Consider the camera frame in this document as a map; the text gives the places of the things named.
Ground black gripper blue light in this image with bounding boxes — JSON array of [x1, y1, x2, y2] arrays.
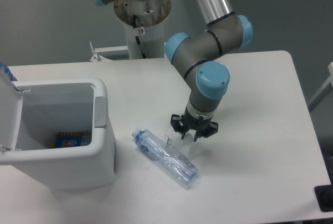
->
[[170, 109, 218, 142]]

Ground white plastic wrapper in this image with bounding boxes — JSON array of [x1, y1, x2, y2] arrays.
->
[[165, 126, 206, 160]]

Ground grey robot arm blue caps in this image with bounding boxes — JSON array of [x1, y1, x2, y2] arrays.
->
[[93, 0, 253, 139]]

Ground white plastic trash can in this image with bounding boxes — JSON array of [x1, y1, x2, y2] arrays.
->
[[1, 76, 116, 189]]

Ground clear crushed plastic bottle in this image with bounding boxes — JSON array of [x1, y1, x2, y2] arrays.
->
[[132, 129, 198, 186]]

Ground blue orange snack packet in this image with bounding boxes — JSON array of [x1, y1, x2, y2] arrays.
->
[[50, 132, 92, 148]]

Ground black clamp at table edge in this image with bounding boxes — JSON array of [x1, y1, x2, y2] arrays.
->
[[314, 184, 332, 213]]

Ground blue object behind lid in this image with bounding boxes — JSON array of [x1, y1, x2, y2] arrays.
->
[[0, 63, 17, 81]]

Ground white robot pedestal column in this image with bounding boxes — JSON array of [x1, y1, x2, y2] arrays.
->
[[114, 0, 172, 48]]

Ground white frame at right edge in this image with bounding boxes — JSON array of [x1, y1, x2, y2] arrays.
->
[[308, 63, 332, 112]]

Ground black cable on pedestal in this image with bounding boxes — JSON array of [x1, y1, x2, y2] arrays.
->
[[132, 14, 147, 59]]

